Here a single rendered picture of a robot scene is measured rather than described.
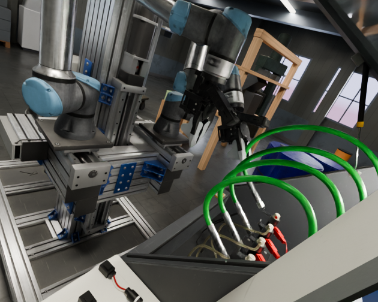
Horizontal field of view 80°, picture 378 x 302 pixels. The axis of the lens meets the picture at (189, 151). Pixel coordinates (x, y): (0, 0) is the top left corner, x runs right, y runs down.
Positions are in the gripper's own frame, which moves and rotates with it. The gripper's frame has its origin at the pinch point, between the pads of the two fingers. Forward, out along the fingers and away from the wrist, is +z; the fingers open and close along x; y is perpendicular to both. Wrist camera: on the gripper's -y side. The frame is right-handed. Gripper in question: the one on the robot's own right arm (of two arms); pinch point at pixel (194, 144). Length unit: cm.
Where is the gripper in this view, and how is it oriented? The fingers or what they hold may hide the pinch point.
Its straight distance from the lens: 66.3
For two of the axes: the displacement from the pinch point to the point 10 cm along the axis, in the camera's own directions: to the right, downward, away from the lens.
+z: -3.5, 8.6, 3.8
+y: -7.6, -5.0, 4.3
